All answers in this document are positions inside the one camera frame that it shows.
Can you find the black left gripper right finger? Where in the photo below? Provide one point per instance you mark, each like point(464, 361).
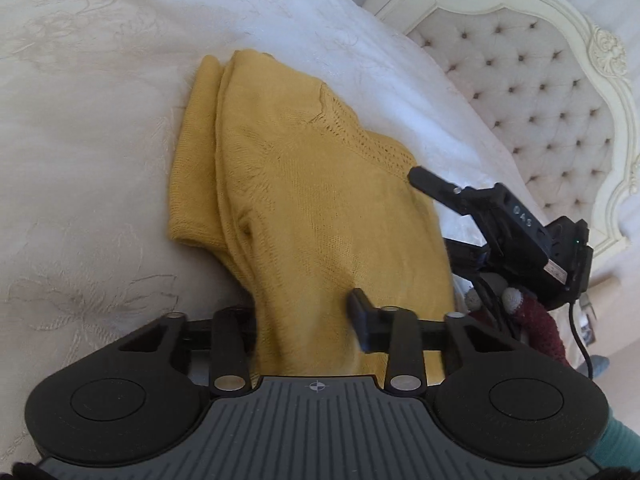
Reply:
point(400, 335)

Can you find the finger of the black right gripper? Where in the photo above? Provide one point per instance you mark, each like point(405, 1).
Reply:
point(437, 188)

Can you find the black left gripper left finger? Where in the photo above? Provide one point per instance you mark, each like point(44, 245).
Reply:
point(221, 349)

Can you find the mustard yellow knit sweater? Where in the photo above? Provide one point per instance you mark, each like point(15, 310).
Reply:
point(274, 175)

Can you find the teal sleeve forearm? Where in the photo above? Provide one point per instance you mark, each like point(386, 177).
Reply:
point(618, 448)

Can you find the gloved right hand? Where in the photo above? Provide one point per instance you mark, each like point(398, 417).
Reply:
point(530, 317)

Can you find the cream tufted headboard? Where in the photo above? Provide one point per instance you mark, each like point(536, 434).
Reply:
point(552, 87)

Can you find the white floral bedspread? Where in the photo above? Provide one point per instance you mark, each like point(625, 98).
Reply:
point(92, 98)

